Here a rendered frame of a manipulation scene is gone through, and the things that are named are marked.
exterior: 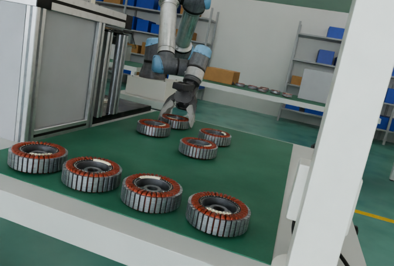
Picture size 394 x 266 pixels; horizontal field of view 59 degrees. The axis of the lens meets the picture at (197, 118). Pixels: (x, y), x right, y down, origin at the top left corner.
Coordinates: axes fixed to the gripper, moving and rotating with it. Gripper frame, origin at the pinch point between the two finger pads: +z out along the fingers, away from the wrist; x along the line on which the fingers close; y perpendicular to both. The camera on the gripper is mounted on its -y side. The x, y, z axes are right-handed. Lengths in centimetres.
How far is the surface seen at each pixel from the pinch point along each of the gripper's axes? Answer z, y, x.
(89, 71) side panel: 1.8, -35.2, 17.5
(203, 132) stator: 4.2, -11.2, -15.4
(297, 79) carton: -315, 517, -15
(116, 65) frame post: -8.9, -20.3, 19.9
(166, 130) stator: 8.3, -16.5, -5.0
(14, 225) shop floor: 60, 49, 81
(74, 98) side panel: 11.7, -36.3, 17.3
